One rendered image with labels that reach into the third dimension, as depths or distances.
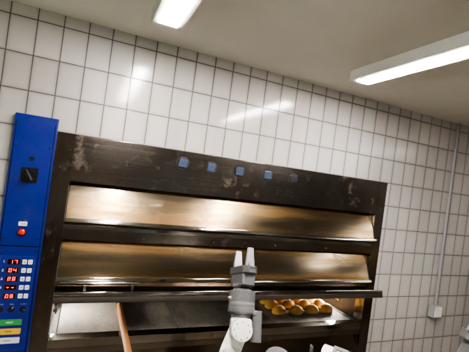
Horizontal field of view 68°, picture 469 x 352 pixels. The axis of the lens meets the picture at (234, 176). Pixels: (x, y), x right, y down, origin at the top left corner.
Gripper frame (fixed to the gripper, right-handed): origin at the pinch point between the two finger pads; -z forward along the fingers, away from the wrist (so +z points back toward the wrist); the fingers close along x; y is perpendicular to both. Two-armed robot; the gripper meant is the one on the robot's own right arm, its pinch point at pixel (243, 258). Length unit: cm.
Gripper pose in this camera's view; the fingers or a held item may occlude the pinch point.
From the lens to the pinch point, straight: 124.3
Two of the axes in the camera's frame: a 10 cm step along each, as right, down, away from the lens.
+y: -8.7, -2.5, -4.2
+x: 4.8, -3.2, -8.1
